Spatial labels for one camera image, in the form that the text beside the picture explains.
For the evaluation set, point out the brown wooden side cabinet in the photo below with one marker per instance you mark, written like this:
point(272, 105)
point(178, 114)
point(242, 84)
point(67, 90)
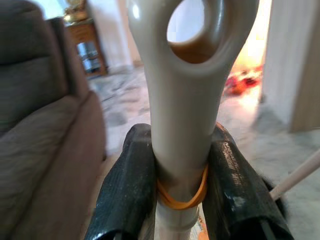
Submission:
point(82, 33)

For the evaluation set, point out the pale wooden door frame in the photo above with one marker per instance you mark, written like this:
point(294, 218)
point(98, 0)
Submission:
point(292, 62)

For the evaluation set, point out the stacked metal pots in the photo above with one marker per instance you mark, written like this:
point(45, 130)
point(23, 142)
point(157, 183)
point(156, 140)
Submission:
point(88, 56)

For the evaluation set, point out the beige broom with purple bristles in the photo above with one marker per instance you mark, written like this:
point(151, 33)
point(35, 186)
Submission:
point(180, 112)

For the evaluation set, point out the gold ornament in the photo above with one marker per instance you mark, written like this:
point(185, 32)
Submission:
point(73, 11)

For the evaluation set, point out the orange rubber band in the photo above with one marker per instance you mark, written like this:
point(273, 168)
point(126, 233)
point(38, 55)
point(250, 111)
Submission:
point(180, 204)

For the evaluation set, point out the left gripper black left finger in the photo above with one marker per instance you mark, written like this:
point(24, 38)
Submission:
point(127, 190)

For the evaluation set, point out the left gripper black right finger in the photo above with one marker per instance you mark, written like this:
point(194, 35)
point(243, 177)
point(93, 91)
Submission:
point(235, 195)

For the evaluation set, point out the red items pile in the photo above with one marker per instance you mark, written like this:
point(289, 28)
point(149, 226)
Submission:
point(243, 81)

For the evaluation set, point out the brown fabric sofa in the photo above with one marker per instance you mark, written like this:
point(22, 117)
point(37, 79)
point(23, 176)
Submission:
point(42, 125)

